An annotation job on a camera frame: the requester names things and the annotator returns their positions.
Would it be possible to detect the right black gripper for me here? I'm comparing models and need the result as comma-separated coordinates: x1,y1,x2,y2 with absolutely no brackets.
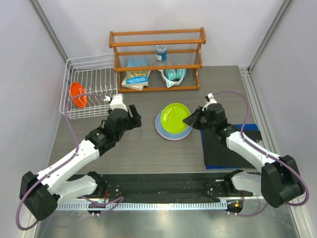
184,106,216,131

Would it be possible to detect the green plate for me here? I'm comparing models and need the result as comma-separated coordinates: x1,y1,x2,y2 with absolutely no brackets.
160,103,191,134

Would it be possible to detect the pink plate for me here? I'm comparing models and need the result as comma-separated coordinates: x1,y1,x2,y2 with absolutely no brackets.
155,119,193,141

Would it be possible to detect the light blue plate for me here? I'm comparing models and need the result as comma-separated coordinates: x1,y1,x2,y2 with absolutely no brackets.
156,111,192,140

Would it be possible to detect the orange plate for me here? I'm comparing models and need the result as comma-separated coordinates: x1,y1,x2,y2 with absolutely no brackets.
69,82,87,108

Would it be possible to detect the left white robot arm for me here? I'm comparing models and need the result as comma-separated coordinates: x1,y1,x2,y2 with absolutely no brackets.
19,105,142,221

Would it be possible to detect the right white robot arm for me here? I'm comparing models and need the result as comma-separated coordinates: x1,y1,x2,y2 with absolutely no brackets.
183,103,309,208

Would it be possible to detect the lower paperback book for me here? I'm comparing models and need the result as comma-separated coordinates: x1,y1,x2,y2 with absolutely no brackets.
121,85,144,91

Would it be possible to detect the colourful paperback book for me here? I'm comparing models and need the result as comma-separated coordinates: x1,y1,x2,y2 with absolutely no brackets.
124,70,152,86

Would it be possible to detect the black cloth mat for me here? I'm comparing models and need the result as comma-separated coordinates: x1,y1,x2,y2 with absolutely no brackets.
202,127,262,167

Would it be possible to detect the orange wooden shelf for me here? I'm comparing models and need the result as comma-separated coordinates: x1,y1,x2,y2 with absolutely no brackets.
108,27,207,93

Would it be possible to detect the clear bottle blue cap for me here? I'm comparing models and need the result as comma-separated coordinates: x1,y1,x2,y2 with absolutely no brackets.
155,45,171,65

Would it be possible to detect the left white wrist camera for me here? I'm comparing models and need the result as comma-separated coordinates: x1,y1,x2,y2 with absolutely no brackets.
104,93,128,111

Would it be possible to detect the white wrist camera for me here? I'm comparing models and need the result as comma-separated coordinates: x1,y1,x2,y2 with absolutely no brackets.
104,93,128,111
204,93,217,109

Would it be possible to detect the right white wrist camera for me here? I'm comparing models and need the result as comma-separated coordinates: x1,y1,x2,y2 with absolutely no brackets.
204,93,217,109

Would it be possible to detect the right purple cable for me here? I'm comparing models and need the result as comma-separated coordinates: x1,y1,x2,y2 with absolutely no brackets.
208,90,310,217

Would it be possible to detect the purple cable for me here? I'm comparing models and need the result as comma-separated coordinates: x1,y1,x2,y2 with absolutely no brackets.
208,90,310,217
15,93,125,231

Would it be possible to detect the white wire dish rack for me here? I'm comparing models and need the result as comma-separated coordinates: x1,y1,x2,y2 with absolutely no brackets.
59,53,117,119

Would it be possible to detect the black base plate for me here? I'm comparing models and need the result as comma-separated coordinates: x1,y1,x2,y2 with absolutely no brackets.
100,173,253,203

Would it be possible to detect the white slotted cable duct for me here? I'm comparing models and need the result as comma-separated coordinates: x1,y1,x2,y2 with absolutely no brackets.
56,200,227,211

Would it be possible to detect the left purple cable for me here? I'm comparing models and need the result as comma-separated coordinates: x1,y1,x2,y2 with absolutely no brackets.
15,93,125,231

